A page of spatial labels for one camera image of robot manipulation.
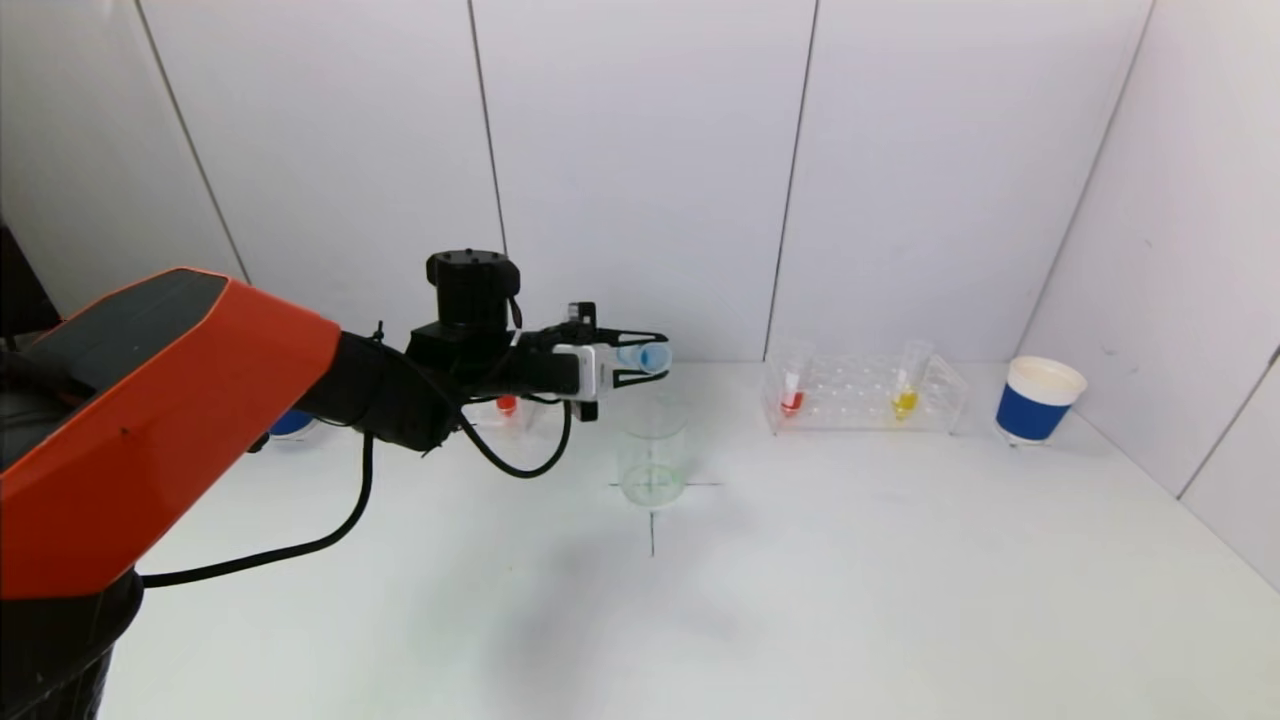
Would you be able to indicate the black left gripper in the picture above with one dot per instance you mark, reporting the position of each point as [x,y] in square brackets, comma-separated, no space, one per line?
[599,378]

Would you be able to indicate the test tube with blue pigment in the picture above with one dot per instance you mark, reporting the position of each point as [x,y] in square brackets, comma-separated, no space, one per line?
[655,357]

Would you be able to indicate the orange and black left arm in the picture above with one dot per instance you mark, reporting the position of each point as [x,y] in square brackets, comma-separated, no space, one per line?
[150,400]

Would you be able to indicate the clear glass beaker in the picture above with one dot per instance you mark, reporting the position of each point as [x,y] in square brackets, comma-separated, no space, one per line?
[651,472]

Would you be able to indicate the clear acrylic test tube rack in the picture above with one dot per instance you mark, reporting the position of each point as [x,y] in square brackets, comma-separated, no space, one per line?
[525,412]
[850,392]

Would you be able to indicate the test tube with red pigment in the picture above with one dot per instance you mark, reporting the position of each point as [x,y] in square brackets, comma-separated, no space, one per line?
[791,403]
[507,404]

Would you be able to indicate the test tube with yellow pigment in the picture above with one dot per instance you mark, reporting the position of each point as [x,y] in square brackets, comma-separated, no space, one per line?
[904,402]

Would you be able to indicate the white paper cup blue sleeve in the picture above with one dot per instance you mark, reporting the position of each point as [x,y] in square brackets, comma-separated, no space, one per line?
[292,424]
[1030,414]

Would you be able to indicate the black office chair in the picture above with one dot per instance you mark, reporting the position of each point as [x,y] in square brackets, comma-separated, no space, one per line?
[15,300]

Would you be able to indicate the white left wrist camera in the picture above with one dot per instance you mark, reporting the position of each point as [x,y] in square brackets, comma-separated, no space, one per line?
[588,372]

